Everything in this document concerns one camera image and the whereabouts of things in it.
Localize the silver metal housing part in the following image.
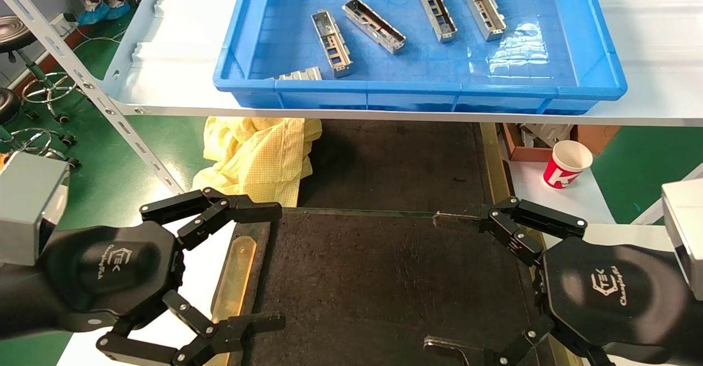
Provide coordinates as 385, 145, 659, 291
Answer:
311, 9, 354, 78
272, 67, 323, 81
415, 0, 458, 43
462, 0, 506, 41
342, 0, 407, 54

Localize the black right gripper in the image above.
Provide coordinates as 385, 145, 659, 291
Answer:
423, 197, 684, 366

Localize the yellow cloth garment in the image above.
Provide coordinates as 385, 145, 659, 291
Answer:
192, 117, 323, 208

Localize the blue plastic tray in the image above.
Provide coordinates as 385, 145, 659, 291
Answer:
213, 0, 628, 115

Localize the white diagonal frame bar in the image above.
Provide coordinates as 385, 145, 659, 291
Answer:
632, 164, 703, 225

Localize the white floor cable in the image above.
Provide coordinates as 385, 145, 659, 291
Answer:
71, 28, 127, 46

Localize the brown cardboard box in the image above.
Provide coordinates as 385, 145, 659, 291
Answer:
501, 123, 621, 162

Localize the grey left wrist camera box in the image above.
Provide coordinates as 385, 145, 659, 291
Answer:
0, 152, 70, 268

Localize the red white paper cup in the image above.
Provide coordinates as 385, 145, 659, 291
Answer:
543, 140, 594, 190

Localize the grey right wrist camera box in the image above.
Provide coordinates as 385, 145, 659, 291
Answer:
662, 179, 703, 302

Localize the white shelf board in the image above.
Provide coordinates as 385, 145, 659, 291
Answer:
103, 0, 703, 127

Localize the black round stool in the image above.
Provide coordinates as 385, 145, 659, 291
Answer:
0, 15, 80, 124
0, 87, 80, 169

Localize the clear plastic bag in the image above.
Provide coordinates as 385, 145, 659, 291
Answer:
470, 23, 553, 75

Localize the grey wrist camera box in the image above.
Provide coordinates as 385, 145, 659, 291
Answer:
0, 152, 70, 268
662, 179, 703, 302

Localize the black felt container tray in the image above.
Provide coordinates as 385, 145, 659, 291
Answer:
297, 119, 514, 213

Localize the brass edge strip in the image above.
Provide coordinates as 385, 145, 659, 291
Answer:
211, 236, 258, 323
479, 123, 509, 204

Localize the grey metal parts pile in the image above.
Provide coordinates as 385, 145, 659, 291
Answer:
519, 124, 572, 148

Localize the grey perforated shelf upright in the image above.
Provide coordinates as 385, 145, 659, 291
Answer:
0, 0, 185, 195

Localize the black work mat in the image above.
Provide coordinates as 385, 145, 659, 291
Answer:
211, 208, 583, 366

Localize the white power strip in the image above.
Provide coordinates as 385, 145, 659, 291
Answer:
49, 13, 77, 38

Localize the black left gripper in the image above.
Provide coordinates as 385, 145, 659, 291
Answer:
41, 187, 286, 366

